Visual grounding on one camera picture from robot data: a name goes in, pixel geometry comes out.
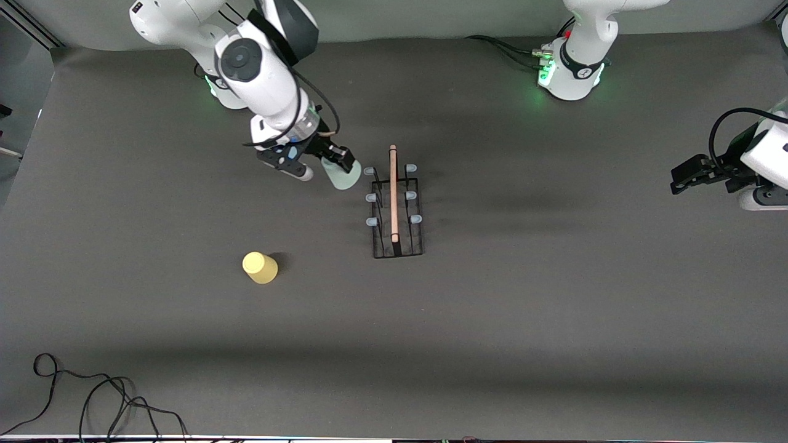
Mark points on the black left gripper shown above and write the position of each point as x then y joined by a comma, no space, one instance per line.
731,165

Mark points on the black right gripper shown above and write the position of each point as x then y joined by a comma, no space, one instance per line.
319,144

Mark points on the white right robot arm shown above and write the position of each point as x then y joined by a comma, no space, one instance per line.
258,74

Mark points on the yellow plastic cup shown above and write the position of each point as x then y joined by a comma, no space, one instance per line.
260,267

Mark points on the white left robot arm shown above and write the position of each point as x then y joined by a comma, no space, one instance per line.
578,67

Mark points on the pale green plastic cup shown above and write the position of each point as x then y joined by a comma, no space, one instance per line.
343,179

